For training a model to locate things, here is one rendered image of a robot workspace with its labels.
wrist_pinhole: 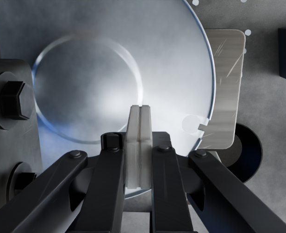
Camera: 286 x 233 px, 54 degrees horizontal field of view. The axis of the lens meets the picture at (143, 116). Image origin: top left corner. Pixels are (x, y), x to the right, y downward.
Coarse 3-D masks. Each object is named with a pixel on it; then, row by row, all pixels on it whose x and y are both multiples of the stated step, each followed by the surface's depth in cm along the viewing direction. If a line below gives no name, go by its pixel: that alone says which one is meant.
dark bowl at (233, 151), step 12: (240, 132) 113; (252, 132) 109; (240, 144) 117; (252, 144) 113; (228, 156) 119; (240, 156) 119; (252, 156) 115; (228, 168) 120; (240, 168) 118; (252, 168) 115; (240, 180) 116
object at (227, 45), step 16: (208, 32) 30; (224, 32) 30; (240, 32) 30; (224, 48) 30; (240, 48) 30; (224, 64) 31; (240, 64) 31; (224, 80) 31; (240, 80) 31; (224, 96) 32; (224, 112) 32; (208, 128) 33; (224, 128) 33; (208, 144) 34; (224, 144) 34
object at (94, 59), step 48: (0, 0) 29; (48, 0) 29; (96, 0) 29; (144, 0) 29; (0, 48) 31; (48, 48) 30; (96, 48) 30; (144, 48) 30; (192, 48) 30; (48, 96) 32; (96, 96) 32; (144, 96) 32; (192, 96) 32; (48, 144) 34; (96, 144) 34; (192, 144) 34; (144, 192) 35
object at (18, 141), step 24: (0, 72) 16; (24, 72) 19; (0, 96) 16; (24, 96) 16; (0, 120) 16; (24, 120) 19; (0, 144) 16; (24, 144) 19; (0, 168) 16; (24, 168) 19; (0, 192) 16
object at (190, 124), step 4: (188, 116) 33; (192, 116) 33; (196, 116) 33; (184, 120) 33; (188, 120) 33; (192, 120) 33; (196, 120) 33; (184, 124) 33; (188, 124) 33; (192, 124) 33; (196, 124) 33; (184, 128) 33; (188, 128) 33; (192, 128) 33; (196, 128) 33; (188, 132) 33; (192, 132) 33
